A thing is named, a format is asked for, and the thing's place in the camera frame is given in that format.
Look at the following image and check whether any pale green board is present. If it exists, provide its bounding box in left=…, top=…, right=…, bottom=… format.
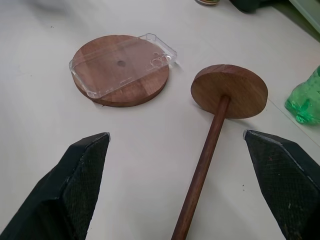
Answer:
left=288, top=0, right=320, bottom=31

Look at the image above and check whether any dark object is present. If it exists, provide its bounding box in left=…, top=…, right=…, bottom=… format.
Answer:
left=228, top=0, right=272, bottom=13

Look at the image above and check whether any round wooden disc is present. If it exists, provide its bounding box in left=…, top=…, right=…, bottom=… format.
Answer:
left=73, top=34, right=170, bottom=108

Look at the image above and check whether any clear plastic phone case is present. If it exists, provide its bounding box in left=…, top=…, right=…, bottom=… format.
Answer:
left=68, top=32, right=178, bottom=100

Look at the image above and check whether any green plastic bottle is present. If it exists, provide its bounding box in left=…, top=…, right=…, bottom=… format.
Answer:
left=285, top=65, right=320, bottom=125

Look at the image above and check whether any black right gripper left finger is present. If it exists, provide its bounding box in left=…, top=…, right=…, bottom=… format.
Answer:
left=0, top=131, right=111, bottom=240

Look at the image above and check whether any wooden disc with rod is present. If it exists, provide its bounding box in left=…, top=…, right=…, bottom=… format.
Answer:
left=170, top=64, right=269, bottom=240

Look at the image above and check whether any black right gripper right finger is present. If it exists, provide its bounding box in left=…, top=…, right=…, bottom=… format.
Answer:
left=242, top=129, right=320, bottom=240

